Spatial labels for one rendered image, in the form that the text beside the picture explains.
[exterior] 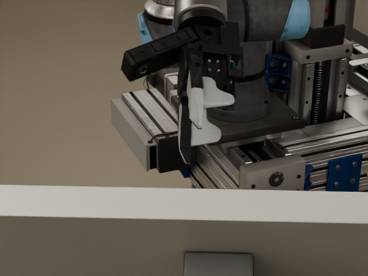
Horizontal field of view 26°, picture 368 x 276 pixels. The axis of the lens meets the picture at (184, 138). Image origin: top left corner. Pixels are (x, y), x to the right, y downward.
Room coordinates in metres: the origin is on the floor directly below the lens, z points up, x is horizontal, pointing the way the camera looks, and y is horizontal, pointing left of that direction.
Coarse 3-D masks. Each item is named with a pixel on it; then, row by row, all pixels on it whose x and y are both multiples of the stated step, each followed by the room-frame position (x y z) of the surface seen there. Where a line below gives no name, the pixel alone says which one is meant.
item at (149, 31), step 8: (152, 0) 1.53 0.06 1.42; (160, 0) 1.51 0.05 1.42; (168, 0) 1.50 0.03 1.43; (152, 8) 1.52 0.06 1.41; (160, 8) 1.51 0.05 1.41; (168, 8) 1.50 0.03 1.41; (144, 16) 1.54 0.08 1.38; (152, 16) 1.51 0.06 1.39; (160, 16) 1.50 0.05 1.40; (168, 16) 1.49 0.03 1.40; (144, 24) 1.51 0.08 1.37; (152, 24) 1.51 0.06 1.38; (160, 24) 1.50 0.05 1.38; (168, 24) 1.49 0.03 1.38; (144, 32) 1.51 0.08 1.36; (152, 32) 1.50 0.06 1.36; (160, 32) 1.50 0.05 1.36; (168, 32) 1.49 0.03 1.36; (144, 40) 1.50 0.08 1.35; (152, 40) 1.49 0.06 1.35; (176, 64) 1.51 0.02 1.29
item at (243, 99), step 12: (240, 84) 1.51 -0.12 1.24; (252, 84) 1.52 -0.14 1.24; (264, 84) 1.55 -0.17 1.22; (240, 96) 1.51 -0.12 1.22; (252, 96) 1.51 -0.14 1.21; (264, 96) 1.55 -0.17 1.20; (216, 108) 1.51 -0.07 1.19; (228, 108) 1.51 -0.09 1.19; (240, 108) 1.50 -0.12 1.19; (252, 108) 1.50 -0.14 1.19; (264, 108) 1.52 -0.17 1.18; (228, 120) 1.50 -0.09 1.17; (240, 120) 1.50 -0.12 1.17; (252, 120) 1.50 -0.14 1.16
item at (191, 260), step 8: (184, 256) 0.37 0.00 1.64; (192, 256) 0.37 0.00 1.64; (200, 256) 0.37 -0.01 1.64; (208, 256) 0.37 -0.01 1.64; (216, 256) 0.37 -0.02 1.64; (224, 256) 0.37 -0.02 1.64; (232, 256) 0.37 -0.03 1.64; (240, 256) 0.37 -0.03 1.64; (248, 256) 0.37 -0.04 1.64; (184, 264) 0.37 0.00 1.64; (192, 264) 0.37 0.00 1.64; (200, 264) 0.37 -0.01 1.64; (208, 264) 0.37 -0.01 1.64; (216, 264) 0.37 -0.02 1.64; (224, 264) 0.37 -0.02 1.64; (232, 264) 0.37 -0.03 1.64; (240, 264) 0.37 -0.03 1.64; (248, 264) 0.37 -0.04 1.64; (184, 272) 0.36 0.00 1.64; (192, 272) 0.36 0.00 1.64; (200, 272) 0.36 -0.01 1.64; (208, 272) 0.36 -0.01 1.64; (216, 272) 0.36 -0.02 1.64; (224, 272) 0.36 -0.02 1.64; (232, 272) 0.36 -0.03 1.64; (240, 272) 0.36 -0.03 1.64; (248, 272) 0.36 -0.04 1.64
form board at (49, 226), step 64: (0, 192) 0.36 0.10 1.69; (64, 192) 0.36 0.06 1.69; (128, 192) 0.36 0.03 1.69; (192, 192) 0.36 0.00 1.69; (256, 192) 0.36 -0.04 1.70; (320, 192) 0.36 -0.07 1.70; (0, 256) 0.39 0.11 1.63; (64, 256) 0.39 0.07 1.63; (128, 256) 0.38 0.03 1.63; (256, 256) 0.38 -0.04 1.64; (320, 256) 0.37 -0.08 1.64
